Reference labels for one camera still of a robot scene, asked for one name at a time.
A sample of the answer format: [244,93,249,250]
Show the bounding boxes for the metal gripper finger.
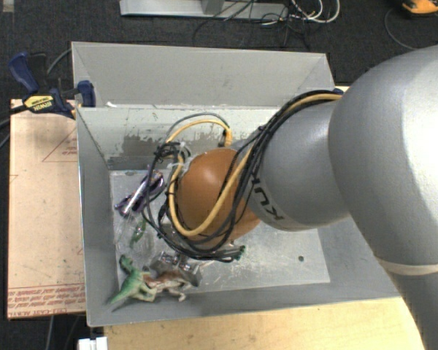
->
[178,262,204,287]
[149,252,180,273]

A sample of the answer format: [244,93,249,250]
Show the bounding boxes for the brown toy dinosaur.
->
[144,271,195,303]

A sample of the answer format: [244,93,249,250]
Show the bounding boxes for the clear plastic bottle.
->
[114,215,157,261]

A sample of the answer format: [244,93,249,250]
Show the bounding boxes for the green toy dinosaur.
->
[107,254,156,306]

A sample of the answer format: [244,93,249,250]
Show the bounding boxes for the purple sunglasses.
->
[114,171,167,218]

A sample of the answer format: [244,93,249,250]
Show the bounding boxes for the brown cardboard board, red print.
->
[7,98,87,320]

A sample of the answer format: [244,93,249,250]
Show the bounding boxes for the grey metal bin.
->
[71,41,401,328]

